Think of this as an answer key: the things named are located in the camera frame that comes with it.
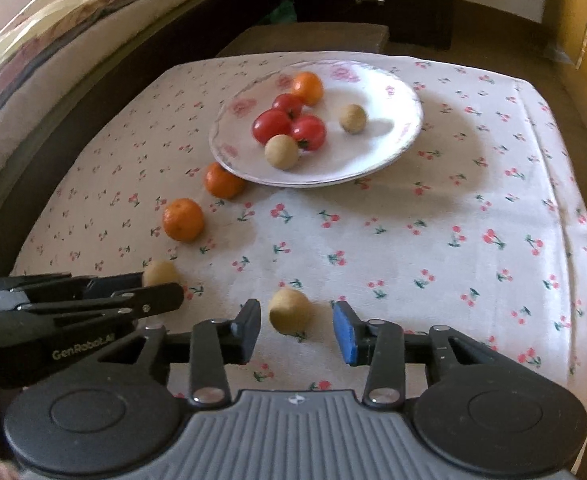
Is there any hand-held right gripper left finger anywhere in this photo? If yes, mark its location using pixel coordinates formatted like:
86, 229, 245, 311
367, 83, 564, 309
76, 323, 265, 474
93, 299, 263, 407

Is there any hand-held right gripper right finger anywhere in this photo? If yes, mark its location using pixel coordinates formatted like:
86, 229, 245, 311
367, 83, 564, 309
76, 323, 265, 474
332, 301, 499, 408

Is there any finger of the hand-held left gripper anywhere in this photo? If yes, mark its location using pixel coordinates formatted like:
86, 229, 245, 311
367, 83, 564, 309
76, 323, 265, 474
0, 272, 146, 307
18, 282, 185, 325

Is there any dark brown longan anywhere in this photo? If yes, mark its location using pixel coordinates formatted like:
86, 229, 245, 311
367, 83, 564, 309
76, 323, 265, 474
143, 260, 180, 288

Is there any white floral plate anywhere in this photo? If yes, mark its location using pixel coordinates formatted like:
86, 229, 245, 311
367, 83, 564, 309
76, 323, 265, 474
208, 60, 424, 188

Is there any red tomato with stem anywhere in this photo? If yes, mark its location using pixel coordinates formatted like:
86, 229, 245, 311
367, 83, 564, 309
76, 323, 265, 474
290, 115, 327, 152

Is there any small tan longan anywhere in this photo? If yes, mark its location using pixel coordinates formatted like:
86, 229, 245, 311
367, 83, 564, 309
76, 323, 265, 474
339, 104, 367, 134

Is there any orange mandarin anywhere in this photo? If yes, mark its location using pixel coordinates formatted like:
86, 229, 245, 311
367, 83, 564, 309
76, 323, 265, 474
162, 198, 205, 243
204, 162, 247, 199

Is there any cherry print tablecloth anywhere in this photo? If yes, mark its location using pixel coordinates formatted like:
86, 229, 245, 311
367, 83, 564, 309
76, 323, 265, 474
10, 51, 587, 396

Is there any small red tomato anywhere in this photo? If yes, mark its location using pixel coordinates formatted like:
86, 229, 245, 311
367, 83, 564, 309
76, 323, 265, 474
272, 93, 304, 120

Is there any beige mattress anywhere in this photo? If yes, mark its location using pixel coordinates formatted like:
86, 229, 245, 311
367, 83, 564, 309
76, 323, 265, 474
0, 0, 254, 161

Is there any small orange tomato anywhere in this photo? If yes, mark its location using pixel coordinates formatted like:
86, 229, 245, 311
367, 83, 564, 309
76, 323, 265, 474
290, 71, 324, 107

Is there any patterned blanket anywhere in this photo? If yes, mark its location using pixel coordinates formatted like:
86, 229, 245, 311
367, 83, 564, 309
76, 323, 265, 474
0, 0, 214, 106

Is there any dark wooden cabinet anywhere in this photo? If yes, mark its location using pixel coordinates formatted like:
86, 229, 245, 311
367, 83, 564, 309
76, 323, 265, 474
273, 0, 457, 51

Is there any dark wooden bed frame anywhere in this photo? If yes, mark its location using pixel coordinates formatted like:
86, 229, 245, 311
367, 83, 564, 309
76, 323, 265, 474
0, 0, 284, 261

